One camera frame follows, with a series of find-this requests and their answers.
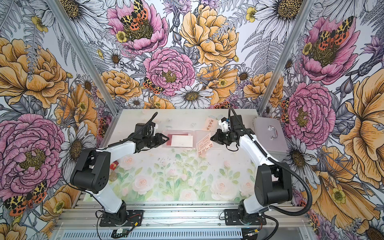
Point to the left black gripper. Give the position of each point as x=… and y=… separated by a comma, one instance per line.
x=158, y=136

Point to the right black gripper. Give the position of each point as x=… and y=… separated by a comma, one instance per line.
x=218, y=137

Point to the small pink card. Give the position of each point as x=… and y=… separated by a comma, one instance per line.
x=210, y=124

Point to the cream card with framed text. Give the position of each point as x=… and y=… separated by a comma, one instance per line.
x=204, y=145

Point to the pink photo album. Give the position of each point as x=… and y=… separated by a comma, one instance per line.
x=183, y=139

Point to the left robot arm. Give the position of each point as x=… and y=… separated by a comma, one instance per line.
x=92, y=171

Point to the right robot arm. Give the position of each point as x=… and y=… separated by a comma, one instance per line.
x=273, y=183

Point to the silver metal case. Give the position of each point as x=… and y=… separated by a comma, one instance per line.
x=270, y=134

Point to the red and white box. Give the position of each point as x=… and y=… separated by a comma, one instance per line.
x=114, y=165

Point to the small plastic bottle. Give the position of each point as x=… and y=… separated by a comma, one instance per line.
x=113, y=176

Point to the small green circuit board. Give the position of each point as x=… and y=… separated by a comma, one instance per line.
x=120, y=233

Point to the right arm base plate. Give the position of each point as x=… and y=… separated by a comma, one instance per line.
x=234, y=217

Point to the aluminium rail frame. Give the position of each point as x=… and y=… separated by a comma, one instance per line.
x=179, y=221

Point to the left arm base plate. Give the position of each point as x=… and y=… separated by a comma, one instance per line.
x=125, y=219

